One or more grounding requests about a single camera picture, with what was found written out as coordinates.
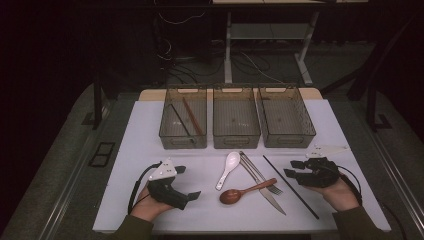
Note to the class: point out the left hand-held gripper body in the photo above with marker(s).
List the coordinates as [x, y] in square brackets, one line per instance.
[165, 192]

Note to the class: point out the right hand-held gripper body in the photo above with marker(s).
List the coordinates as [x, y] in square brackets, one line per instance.
[320, 173]

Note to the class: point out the metal fork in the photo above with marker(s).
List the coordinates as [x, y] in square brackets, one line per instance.
[275, 189]

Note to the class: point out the brown wooden spoon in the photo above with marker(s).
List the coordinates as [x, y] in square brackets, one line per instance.
[230, 196]

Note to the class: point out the metal knife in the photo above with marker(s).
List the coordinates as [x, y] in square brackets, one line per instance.
[275, 205]

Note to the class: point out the clear brown plastic bin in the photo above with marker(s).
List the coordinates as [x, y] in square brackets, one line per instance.
[285, 116]
[236, 116]
[173, 133]

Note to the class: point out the white ceramic spoon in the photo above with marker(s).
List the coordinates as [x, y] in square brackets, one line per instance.
[232, 160]

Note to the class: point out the brown wooden chopstick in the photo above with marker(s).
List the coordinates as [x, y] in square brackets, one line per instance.
[192, 115]

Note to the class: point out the person's left hand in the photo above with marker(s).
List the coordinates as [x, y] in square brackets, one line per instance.
[146, 207]

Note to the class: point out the person's right hand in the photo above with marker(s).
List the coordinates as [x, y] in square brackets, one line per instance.
[340, 196]

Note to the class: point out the white table cover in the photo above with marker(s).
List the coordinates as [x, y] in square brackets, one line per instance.
[150, 133]

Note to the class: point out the black metal stand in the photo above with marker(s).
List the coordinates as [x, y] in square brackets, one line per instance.
[97, 106]
[371, 110]

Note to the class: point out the grey metal rail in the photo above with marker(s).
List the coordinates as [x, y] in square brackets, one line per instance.
[71, 178]
[400, 181]

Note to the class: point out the white metal desk frame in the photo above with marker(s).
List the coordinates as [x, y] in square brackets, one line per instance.
[228, 50]

